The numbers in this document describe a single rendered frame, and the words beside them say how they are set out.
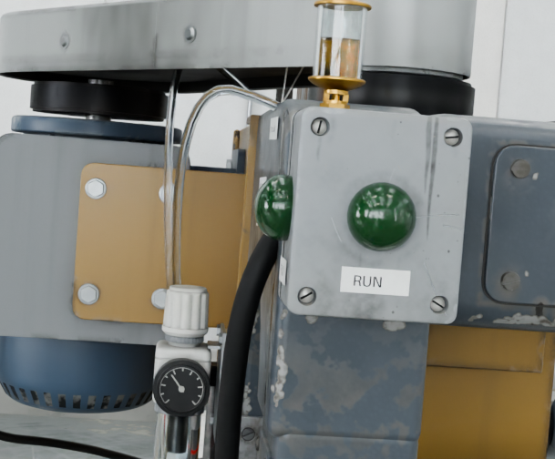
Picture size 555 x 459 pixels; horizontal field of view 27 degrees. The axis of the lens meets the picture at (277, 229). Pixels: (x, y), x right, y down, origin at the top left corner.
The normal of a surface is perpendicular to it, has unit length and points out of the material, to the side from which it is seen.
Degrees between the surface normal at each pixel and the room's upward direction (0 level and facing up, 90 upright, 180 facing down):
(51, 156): 90
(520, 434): 90
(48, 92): 90
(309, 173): 90
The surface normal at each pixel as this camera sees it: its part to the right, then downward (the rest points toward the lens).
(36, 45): -0.72, -0.02
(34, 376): -0.39, 0.04
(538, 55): 0.08, 0.06
